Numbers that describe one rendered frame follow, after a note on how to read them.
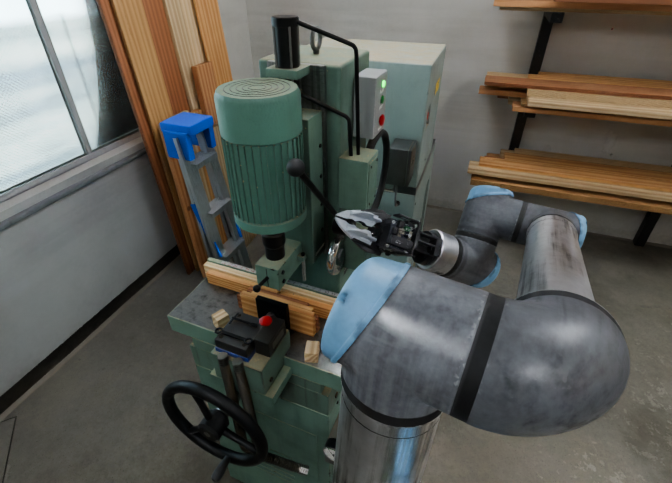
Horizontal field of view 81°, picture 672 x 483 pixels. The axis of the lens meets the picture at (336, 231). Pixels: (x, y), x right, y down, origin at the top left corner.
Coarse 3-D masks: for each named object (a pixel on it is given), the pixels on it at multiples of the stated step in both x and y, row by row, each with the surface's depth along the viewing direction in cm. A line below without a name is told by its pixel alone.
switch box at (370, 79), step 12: (360, 72) 102; (372, 72) 102; (384, 72) 103; (360, 84) 100; (372, 84) 98; (360, 96) 101; (372, 96) 100; (384, 96) 107; (360, 108) 103; (372, 108) 102; (384, 108) 110; (360, 120) 105; (372, 120) 103; (360, 132) 106; (372, 132) 105
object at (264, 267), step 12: (288, 240) 111; (288, 252) 106; (300, 252) 111; (264, 264) 102; (276, 264) 102; (288, 264) 105; (264, 276) 103; (276, 276) 102; (288, 276) 107; (276, 288) 104
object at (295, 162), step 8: (296, 160) 72; (288, 168) 72; (296, 168) 72; (304, 168) 73; (296, 176) 73; (304, 176) 76; (312, 184) 80; (312, 192) 84; (320, 192) 86; (320, 200) 88; (328, 208) 93; (336, 224) 106; (336, 232) 107
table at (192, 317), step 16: (208, 288) 120; (224, 288) 120; (192, 304) 114; (208, 304) 114; (224, 304) 114; (176, 320) 110; (192, 320) 109; (208, 320) 109; (320, 320) 109; (192, 336) 111; (208, 336) 108; (304, 336) 104; (320, 336) 104; (288, 352) 100; (320, 352) 100; (288, 368) 100; (304, 368) 98; (320, 368) 96; (336, 368) 96; (272, 384) 96; (336, 384) 96; (272, 400) 93
